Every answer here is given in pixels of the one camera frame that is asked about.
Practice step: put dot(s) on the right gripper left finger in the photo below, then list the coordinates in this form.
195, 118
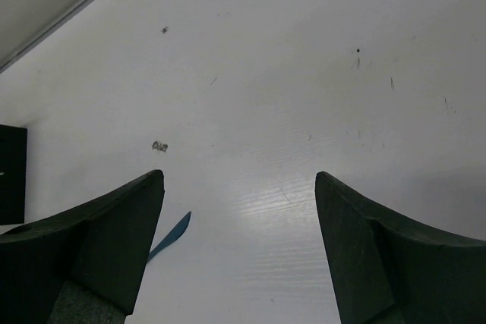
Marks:
83, 265

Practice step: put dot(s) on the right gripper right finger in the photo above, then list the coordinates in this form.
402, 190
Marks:
388, 268

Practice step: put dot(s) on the blue plastic knife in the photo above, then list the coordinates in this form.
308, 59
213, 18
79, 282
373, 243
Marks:
179, 229

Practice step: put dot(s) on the black slotted utensil container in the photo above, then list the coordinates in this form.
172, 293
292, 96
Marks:
13, 174

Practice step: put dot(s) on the aluminium rail at back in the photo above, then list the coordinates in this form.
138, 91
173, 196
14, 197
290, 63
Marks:
57, 16

